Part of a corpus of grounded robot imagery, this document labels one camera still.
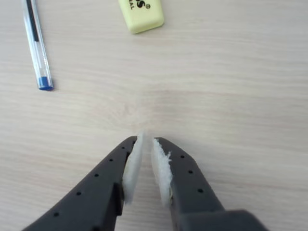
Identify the grey gripper finger with white pad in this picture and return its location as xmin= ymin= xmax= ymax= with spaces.
xmin=23 ymin=130 xmax=145 ymax=231
xmin=150 ymin=137 xmax=269 ymax=231

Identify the yellow highlighter with black cap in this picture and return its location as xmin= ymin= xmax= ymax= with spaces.
xmin=117 ymin=0 xmax=166 ymax=35

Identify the clear ballpoint pen blue cap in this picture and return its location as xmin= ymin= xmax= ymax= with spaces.
xmin=21 ymin=0 xmax=54 ymax=91

